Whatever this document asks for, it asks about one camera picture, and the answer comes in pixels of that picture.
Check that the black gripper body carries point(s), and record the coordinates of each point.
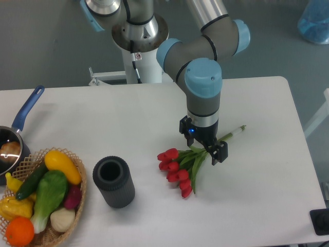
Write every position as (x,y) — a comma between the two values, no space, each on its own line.
(204,135)

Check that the red tulip bouquet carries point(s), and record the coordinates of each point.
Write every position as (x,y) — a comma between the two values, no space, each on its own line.
(182,167)

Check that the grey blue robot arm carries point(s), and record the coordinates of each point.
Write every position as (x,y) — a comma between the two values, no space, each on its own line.
(193,66)

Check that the dark grey ribbed vase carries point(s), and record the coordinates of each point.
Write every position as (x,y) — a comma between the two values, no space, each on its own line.
(113,178)

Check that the black device at edge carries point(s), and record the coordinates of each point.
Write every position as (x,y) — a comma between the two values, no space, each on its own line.
(319,219)

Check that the yellow squash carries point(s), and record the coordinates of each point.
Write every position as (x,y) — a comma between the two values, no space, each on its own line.
(57,160)

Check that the green bok choy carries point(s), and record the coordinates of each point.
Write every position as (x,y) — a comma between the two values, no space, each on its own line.
(50,193)

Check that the white garlic bulb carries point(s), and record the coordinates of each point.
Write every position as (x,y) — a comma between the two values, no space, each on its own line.
(62,219)

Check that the blue plastic bag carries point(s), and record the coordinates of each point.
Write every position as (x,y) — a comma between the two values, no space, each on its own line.
(313,23)

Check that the dark green cucumber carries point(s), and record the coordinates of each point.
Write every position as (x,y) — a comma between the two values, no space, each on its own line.
(30,184)

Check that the woven wicker basket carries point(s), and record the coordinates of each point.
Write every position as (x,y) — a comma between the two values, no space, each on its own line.
(48,237)

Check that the brown bread roll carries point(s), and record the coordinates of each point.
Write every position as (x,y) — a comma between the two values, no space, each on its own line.
(10,152)

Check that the yellow banana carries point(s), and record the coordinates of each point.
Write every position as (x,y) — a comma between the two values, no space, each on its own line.
(13,183)

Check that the yellow bumpy gourd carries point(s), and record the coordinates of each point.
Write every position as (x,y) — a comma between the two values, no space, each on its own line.
(12,208)

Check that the orange fruit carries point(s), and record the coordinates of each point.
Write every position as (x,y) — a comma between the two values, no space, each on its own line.
(19,232)

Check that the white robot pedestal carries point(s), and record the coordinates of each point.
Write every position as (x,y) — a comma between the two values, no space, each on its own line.
(138,45)

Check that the white metal frame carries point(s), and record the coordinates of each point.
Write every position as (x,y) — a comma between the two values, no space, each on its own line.
(320,115)

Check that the blue handled saucepan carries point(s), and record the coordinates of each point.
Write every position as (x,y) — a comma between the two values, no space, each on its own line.
(13,133)

